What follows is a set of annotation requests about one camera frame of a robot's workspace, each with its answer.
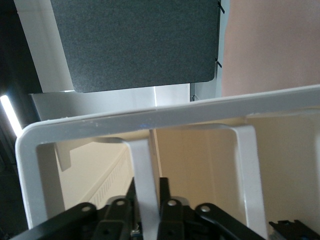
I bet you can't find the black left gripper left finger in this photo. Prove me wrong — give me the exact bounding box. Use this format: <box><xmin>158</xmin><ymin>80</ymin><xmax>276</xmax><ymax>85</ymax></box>
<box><xmin>96</xmin><ymin>177</ymin><xmax>143</xmax><ymax>240</ymax></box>

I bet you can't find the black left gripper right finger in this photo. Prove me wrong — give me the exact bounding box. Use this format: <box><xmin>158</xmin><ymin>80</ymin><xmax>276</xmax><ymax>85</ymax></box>
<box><xmin>157</xmin><ymin>176</ymin><xmax>191</xmax><ymax>240</ymax></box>

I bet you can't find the white drawer cabinet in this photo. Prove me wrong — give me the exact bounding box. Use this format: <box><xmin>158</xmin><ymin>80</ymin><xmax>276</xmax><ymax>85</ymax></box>
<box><xmin>14</xmin><ymin>84</ymin><xmax>320</xmax><ymax>231</ymax></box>

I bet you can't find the bright light strip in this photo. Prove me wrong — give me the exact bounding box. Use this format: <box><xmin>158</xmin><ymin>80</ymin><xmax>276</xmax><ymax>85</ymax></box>
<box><xmin>0</xmin><ymin>94</ymin><xmax>24</xmax><ymax>137</ymax></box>

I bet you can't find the dark grey felt panel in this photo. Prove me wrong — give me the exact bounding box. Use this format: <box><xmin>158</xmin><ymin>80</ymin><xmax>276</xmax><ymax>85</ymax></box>
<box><xmin>49</xmin><ymin>0</ymin><xmax>222</xmax><ymax>94</ymax></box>

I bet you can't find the white partition frame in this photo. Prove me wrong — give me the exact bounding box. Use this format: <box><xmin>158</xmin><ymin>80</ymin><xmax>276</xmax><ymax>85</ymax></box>
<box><xmin>13</xmin><ymin>0</ymin><xmax>76</xmax><ymax>94</ymax></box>

